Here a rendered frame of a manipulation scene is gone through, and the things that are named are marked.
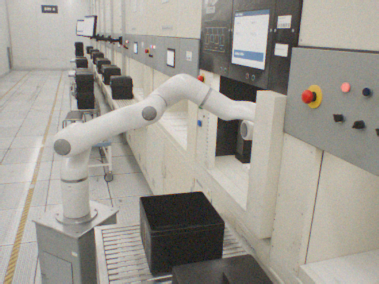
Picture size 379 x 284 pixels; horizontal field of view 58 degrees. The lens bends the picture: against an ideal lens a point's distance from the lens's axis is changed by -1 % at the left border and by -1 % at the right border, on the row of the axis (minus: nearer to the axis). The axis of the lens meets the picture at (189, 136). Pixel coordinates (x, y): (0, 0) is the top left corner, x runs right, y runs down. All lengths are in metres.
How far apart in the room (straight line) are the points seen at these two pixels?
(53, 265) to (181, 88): 1.00
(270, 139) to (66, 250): 1.00
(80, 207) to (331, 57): 1.19
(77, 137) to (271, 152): 0.77
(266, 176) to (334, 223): 0.26
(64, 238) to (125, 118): 0.59
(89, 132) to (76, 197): 0.32
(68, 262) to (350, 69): 1.35
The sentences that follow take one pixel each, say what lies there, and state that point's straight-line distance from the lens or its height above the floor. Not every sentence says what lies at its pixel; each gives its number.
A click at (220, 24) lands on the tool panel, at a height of 1.63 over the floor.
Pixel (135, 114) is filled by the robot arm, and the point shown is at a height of 1.27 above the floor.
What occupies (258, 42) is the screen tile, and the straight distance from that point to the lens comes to 1.35.
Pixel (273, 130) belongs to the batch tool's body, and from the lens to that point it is 1.18.
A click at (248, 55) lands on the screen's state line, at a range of 1.42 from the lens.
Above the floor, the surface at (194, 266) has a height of 0.86.
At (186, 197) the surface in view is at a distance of 1.50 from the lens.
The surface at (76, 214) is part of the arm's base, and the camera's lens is 1.65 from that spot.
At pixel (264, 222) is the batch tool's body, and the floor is 0.94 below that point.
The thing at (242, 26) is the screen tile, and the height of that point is 1.62.
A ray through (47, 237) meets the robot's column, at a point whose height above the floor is 0.69.
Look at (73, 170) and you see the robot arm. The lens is 1.56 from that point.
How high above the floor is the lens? 1.58
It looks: 17 degrees down
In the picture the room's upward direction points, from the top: 2 degrees clockwise
